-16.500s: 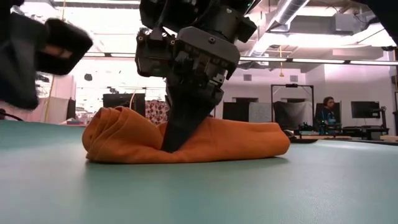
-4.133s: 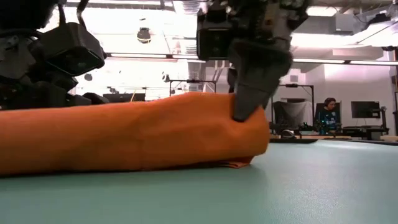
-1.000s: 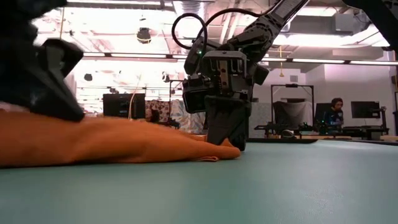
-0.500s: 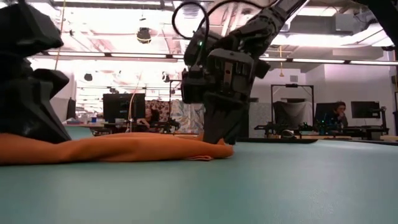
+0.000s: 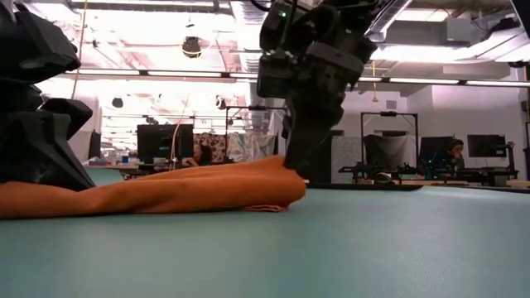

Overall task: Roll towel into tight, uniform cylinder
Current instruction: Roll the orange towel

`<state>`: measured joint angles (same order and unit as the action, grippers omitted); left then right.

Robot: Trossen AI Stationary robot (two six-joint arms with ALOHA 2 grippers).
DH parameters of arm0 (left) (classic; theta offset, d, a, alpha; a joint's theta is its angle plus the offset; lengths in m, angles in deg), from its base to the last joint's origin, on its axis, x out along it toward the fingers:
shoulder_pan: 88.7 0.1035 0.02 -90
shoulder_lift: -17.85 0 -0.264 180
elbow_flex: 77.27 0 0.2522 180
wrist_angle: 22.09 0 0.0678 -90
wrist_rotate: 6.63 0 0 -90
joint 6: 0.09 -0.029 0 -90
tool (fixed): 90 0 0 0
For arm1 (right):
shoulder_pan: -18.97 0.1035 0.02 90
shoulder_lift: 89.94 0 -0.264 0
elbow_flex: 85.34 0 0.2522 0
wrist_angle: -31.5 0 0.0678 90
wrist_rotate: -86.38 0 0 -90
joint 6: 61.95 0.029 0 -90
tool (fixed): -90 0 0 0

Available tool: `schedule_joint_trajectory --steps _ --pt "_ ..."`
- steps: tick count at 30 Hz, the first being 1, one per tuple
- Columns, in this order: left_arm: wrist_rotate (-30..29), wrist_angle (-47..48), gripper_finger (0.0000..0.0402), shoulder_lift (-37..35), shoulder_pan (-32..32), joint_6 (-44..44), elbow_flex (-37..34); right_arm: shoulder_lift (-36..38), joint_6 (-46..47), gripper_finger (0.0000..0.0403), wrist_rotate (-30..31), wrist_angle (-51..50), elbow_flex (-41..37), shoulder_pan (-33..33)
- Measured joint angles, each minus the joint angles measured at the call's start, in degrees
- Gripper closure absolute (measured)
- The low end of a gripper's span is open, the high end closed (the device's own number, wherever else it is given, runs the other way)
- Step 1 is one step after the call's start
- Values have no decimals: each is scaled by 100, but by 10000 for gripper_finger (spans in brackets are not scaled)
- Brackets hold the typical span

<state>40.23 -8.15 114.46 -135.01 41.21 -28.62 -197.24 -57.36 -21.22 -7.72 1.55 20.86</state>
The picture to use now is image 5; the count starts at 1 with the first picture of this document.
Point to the pale hanging cloth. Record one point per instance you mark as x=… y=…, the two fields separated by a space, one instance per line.
x=252 y=147

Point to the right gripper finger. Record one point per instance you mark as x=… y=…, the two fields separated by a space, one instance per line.
x=310 y=124

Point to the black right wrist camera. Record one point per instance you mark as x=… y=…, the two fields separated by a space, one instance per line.
x=275 y=78

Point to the person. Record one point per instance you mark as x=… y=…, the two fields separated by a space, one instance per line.
x=203 y=156
x=456 y=151

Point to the patterned hanging cloth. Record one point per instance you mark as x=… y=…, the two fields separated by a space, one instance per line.
x=213 y=142

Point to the white partition panel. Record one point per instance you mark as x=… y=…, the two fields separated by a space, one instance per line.
x=348 y=159

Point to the black upright panel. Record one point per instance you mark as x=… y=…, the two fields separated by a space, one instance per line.
x=94 y=145

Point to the black monitor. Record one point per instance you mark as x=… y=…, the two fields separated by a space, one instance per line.
x=161 y=142
x=486 y=145
x=435 y=149

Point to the black metal gantry frame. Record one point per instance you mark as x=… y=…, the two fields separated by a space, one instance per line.
x=389 y=113

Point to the silver ventilation duct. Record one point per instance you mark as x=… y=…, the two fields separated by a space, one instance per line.
x=389 y=16
x=248 y=41

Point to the black round ceiling lamp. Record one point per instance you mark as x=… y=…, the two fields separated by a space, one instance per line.
x=220 y=102
x=117 y=102

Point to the black desk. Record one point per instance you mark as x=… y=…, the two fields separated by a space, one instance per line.
x=484 y=176

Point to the grey draped cloth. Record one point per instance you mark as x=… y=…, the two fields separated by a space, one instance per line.
x=391 y=151

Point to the green table mat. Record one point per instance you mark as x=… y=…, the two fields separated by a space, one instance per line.
x=331 y=248

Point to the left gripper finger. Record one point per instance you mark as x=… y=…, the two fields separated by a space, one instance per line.
x=74 y=109
x=33 y=153

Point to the long ceiling light bar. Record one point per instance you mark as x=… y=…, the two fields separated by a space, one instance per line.
x=186 y=73

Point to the orange towel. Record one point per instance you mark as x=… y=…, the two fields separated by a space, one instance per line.
x=186 y=190

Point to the black ceiling dome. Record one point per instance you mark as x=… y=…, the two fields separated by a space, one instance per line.
x=191 y=46

